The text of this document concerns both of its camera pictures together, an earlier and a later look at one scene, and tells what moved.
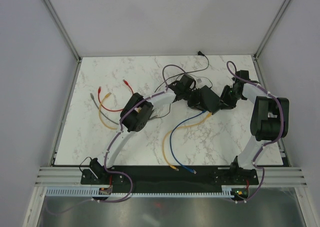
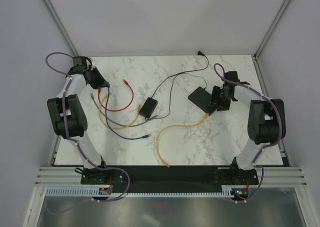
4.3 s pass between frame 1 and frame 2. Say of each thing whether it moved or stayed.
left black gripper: moved
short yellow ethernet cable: stayed
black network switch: stayed
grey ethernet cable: stayed
